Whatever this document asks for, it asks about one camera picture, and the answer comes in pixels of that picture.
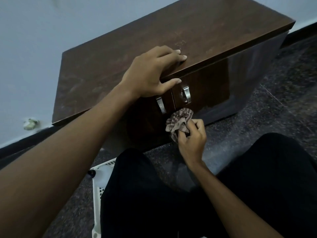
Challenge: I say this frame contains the person's left hand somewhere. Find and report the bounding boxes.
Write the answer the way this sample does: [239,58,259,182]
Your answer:
[119,45,188,99]

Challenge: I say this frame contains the person's right hand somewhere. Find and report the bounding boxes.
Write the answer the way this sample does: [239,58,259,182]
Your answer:
[177,118,207,167]

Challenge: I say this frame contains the striped brown cleaning cloth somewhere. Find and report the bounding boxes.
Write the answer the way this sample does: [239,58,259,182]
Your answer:
[165,108,194,143]

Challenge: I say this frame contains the white spray bottle black trigger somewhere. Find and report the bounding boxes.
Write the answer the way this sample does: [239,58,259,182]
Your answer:
[87,166,115,189]

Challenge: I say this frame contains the person's left forearm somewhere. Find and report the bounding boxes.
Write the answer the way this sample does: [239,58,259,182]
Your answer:
[0,83,137,238]

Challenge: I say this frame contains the person's right forearm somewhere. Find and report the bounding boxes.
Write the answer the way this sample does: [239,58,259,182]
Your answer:
[187,160,283,238]

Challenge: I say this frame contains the person's black trousers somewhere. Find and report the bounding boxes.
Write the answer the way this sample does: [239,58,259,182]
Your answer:
[100,132,317,238]

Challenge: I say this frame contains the dark wooden table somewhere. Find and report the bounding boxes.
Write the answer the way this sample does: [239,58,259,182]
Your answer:
[51,0,296,127]

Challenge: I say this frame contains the white plastic lattice basket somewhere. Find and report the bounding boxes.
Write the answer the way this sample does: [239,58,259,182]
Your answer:
[89,158,117,238]

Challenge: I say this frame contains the white plaster lump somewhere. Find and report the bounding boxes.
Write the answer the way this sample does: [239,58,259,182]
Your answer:
[23,118,40,131]

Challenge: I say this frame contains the curved metal door handle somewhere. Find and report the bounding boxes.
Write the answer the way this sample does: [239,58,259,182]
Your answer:
[155,96,167,115]
[182,86,192,105]

